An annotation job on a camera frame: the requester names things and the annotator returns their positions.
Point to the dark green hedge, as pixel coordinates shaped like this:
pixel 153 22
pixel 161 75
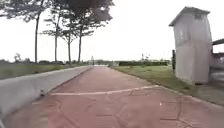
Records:
pixel 143 63

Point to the dark pole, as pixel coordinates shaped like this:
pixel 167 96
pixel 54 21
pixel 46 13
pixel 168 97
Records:
pixel 173 59

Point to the grass field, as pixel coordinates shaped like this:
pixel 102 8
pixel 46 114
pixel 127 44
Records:
pixel 20 69

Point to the grass verge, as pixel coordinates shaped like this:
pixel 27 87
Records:
pixel 156 74

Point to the grey concrete kerb wall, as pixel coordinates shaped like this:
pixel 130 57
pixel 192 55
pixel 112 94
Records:
pixel 23 88

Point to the small grey hut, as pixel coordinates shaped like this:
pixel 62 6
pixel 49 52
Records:
pixel 193 46

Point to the tall tree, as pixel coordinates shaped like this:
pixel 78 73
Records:
pixel 56 33
pixel 83 20
pixel 36 30
pixel 69 40

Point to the red paved path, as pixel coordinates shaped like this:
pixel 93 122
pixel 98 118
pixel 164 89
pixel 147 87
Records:
pixel 110 110

